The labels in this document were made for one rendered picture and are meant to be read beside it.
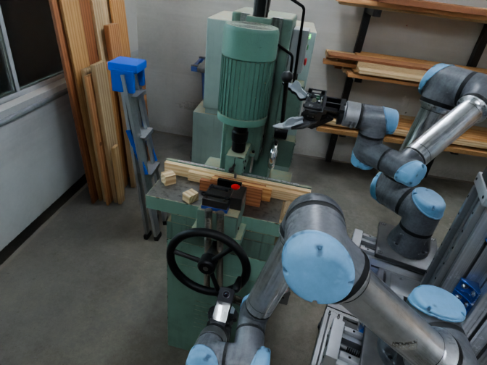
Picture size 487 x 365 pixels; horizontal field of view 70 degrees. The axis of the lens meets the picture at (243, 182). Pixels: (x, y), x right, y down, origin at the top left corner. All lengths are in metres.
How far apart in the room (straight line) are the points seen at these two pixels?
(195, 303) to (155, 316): 0.48
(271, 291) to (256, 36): 0.71
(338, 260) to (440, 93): 0.87
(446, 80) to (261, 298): 0.90
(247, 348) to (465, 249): 0.63
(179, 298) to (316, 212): 1.11
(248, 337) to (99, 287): 1.45
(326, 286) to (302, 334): 1.49
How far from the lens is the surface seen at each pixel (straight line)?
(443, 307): 0.95
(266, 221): 1.24
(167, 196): 1.32
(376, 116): 1.07
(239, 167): 1.27
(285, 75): 1.04
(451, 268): 1.15
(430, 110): 1.35
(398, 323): 0.73
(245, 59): 1.10
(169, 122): 3.91
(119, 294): 2.19
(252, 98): 1.14
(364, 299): 0.67
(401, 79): 3.07
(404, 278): 1.48
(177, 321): 1.78
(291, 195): 1.34
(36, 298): 2.30
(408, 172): 1.03
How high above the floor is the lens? 1.65
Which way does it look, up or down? 32 degrees down
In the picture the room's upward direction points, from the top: 7 degrees clockwise
